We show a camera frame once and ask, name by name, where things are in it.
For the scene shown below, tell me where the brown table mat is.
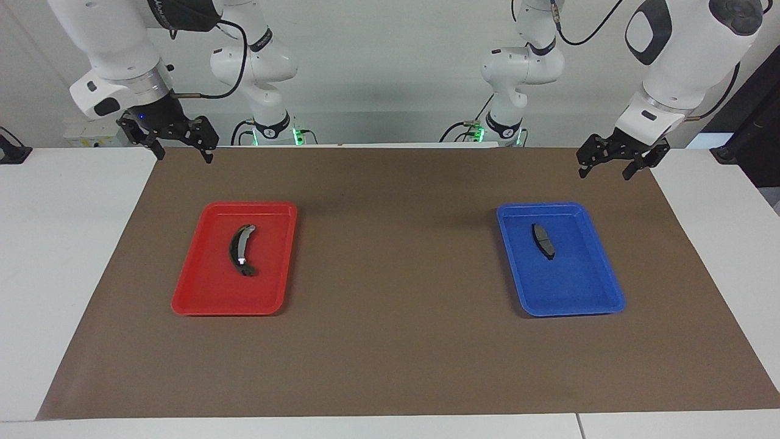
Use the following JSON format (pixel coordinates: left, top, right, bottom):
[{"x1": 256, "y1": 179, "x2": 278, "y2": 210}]
[{"x1": 37, "y1": 146, "x2": 780, "y2": 420}]

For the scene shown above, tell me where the black stand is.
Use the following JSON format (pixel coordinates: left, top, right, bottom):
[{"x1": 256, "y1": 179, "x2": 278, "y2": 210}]
[{"x1": 701, "y1": 54, "x2": 780, "y2": 188}]

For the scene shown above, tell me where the long curved brake pad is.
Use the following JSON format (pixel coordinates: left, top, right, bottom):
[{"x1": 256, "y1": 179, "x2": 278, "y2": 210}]
[{"x1": 229, "y1": 224, "x2": 258, "y2": 277}]

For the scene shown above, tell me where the white wall box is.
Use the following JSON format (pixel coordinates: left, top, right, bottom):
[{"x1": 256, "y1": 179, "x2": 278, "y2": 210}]
[{"x1": 64, "y1": 119, "x2": 126, "y2": 148}]

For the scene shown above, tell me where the red plastic tray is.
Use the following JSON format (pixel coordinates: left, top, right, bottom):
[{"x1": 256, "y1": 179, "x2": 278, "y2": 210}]
[{"x1": 171, "y1": 202, "x2": 299, "y2": 316}]

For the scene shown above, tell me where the blue plastic tray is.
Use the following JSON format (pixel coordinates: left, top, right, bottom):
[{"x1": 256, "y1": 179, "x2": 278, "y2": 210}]
[{"x1": 496, "y1": 202, "x2": 627, "y2": 318}]

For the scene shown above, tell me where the small dark brake pad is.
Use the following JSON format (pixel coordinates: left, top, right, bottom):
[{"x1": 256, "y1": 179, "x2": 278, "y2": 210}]
[{"x1": 531, "y1": 223, "x2": 556, "y2": 261}]

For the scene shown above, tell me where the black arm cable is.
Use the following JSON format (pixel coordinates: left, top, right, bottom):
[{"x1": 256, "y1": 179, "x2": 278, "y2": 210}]
[
  {"x1": 172, "y1": 18, "x2": 249, "y2": 100},
  {"x1": 550, "y1": 0, "x2": 623, "y2": 47}
]

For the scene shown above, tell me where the black base cable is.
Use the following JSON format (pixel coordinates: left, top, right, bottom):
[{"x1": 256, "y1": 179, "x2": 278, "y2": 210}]
[
  {"x1": 440, "y1": 91, "x2": 495, "y2": 144},
  {"x1": 230, "y1": 119, "x2": 257, "y2": 146}
]

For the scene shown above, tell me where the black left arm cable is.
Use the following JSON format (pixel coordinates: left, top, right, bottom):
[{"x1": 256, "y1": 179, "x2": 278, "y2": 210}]
[{"x1": 550, "y1": 0, "x2": 623, "y2": 47}]

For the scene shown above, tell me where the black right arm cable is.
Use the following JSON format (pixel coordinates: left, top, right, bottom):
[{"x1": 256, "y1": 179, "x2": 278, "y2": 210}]
[{"x1": 172, "y1": 18, "x2": 249, "y2": 100}]

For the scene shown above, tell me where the black clamp mount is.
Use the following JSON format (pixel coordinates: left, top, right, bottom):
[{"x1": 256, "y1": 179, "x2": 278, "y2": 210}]
[{"x1": 0, "y1": 127, "x2": 32, "y2": 165}]

